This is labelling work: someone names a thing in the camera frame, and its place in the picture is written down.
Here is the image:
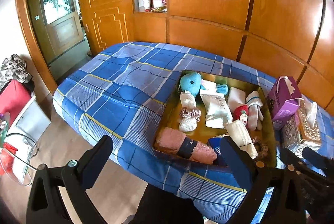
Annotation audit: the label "purple tissue box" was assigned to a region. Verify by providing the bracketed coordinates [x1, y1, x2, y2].
[267, 76, 302, 130]

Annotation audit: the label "cream mesh towel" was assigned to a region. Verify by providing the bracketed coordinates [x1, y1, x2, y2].
[225, 120, 258, 159]

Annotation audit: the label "beige hair scrunchie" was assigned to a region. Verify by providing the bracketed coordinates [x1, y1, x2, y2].
[180, 107, 201, 122]

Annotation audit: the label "pink fluffy towel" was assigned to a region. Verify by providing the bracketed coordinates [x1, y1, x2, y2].
[156, 127, 217, 165]

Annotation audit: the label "blue plush toy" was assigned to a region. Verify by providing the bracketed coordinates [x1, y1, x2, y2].
[178, 72, 229, 97]

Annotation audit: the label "blue tissue pack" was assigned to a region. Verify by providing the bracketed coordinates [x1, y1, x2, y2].
[208, 136, 227, 166]

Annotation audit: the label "brown hair scrunchie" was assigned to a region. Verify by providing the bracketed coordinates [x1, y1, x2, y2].
[253, 136, 269, 159]

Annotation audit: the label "red christmas sock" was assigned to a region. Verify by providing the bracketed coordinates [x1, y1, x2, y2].
[233, 104, 249, 126]

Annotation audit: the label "white fluffy socks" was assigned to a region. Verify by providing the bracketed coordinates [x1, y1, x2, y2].
[179, 91, 197, 132]

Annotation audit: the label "gold metal tray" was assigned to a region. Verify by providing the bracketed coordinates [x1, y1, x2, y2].
[152, 70, 276, 170]

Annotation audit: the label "white soft pack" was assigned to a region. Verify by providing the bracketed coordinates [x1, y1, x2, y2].
[227, 87, 246, 113]

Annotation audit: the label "glass panel door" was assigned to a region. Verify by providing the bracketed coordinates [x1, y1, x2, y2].
[25, 0, 92, 81]

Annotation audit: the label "gold ornate tissue box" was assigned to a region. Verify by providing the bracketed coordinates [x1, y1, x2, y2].
[282, 98, 321, 158]

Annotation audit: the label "patterned grey cloth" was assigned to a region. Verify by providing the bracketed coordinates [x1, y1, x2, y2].
[0, 54, 32, 89]

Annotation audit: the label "blue plaid tablecloth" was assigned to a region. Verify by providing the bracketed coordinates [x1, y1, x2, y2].
[52, 42, 334, 224]

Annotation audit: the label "red bag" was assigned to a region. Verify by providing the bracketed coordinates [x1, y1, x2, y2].
[0, 79, 34, 127]

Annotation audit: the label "white wet wipes pack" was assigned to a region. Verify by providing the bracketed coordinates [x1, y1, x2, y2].
[199, 89, 233, 128]

